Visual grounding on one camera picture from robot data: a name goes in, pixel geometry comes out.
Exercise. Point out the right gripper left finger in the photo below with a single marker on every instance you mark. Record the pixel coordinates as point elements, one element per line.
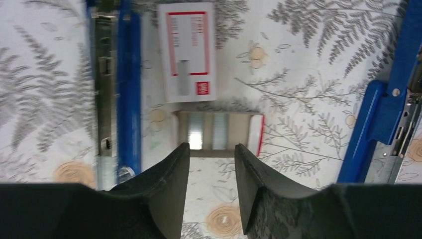
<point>152,203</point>

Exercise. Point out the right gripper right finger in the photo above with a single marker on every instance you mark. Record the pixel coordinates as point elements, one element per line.
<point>273,206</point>

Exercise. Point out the staples box tray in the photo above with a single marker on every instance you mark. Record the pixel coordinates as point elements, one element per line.
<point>245,128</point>

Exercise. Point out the blue stapler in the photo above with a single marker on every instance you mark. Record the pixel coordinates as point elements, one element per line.
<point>115,54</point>
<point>390,110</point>

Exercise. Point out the red white staples box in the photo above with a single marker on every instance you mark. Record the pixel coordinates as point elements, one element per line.
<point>186,33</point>

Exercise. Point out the grey staple strip block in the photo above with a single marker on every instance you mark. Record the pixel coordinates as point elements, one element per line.
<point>195,130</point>

